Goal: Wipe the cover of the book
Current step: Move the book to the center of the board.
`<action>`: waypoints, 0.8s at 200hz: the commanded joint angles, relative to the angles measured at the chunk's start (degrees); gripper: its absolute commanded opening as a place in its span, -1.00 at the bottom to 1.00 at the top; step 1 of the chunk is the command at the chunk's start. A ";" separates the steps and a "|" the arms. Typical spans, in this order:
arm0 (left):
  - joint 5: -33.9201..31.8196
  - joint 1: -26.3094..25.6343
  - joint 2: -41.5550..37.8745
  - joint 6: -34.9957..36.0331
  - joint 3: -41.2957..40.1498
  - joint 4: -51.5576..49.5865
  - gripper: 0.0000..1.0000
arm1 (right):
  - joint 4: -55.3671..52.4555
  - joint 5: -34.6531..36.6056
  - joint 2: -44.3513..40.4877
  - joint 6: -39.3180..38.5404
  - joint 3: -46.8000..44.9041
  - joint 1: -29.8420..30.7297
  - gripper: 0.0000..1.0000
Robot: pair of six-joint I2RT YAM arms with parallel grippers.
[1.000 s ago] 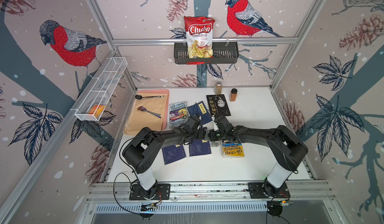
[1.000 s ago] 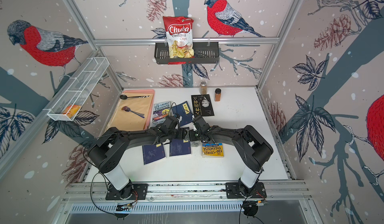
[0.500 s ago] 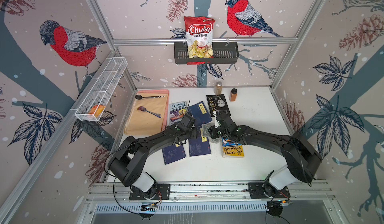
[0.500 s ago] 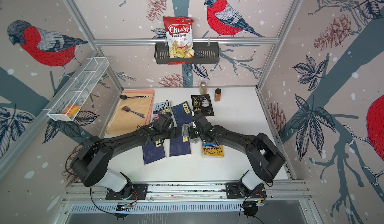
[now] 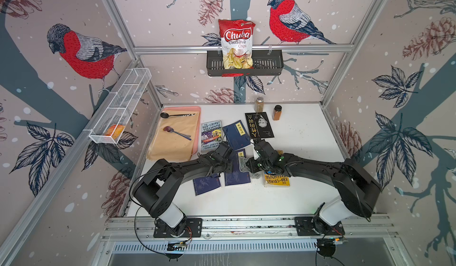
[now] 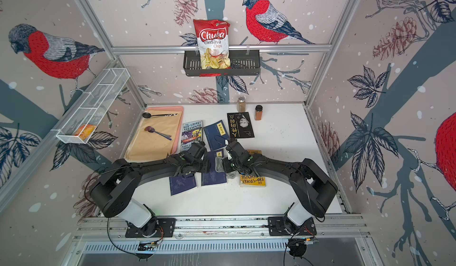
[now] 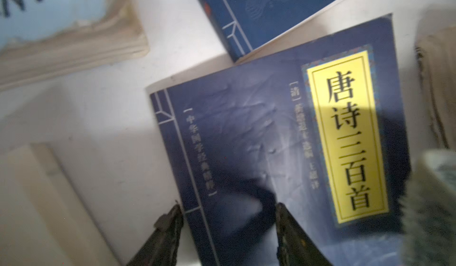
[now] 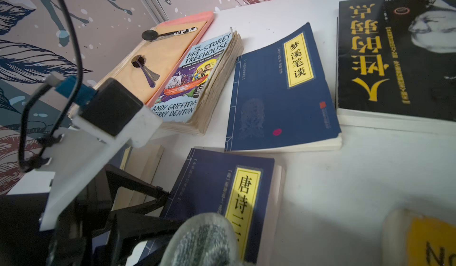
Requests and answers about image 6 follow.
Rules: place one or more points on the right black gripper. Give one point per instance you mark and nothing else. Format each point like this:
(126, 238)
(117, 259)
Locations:
(226, 166)

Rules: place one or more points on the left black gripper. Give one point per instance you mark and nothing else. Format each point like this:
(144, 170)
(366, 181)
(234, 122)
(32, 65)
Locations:
(207, 165)

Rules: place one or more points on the black Chinese paperback book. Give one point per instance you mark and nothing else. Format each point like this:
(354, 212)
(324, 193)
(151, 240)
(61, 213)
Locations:
(240, 125)

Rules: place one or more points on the grey striped cleaning cloth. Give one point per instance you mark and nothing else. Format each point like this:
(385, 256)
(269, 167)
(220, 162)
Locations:
(231, 173)

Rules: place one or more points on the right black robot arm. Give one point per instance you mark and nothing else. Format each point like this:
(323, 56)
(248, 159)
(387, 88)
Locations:
(314, 189)

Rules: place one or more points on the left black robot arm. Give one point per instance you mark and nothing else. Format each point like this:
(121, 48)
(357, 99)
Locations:
(113, 191)

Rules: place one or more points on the yellow treehouse paperback book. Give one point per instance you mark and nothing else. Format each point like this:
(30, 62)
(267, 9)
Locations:
(249, 179)

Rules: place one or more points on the grey treehouse paperback book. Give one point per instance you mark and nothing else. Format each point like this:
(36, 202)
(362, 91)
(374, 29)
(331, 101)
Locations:
(191, 132)

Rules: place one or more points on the upper navy thread-bound book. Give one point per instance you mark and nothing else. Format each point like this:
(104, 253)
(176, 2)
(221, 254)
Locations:
(216, 135)

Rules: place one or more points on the glass jar orange spice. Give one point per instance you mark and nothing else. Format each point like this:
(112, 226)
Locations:
(258, 112)

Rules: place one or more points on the purple spoon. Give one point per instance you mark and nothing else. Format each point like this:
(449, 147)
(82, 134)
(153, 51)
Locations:
(150, 129)

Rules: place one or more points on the glass jar brown spice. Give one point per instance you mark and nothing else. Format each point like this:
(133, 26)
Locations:
(241, 104)

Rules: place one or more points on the black spoon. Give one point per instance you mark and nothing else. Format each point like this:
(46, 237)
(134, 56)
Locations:
(147, 115)

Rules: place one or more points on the orange packet in shelf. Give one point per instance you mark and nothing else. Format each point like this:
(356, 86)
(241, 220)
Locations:
(84, 131)

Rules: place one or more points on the red cassava chips bag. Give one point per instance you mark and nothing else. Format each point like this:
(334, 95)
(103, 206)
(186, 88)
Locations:
(213, 43)

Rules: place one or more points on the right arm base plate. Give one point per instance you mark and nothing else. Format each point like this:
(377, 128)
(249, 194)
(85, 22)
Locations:
(281, 226)

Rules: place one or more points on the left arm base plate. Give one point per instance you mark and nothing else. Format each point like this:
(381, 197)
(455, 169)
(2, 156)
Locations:
(164, 226)

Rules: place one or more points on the black wall basket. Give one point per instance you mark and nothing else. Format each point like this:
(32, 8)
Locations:
(242, 63)

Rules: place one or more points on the white wire wall shelf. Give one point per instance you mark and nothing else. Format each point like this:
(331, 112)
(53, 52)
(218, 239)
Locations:
(95, 104)

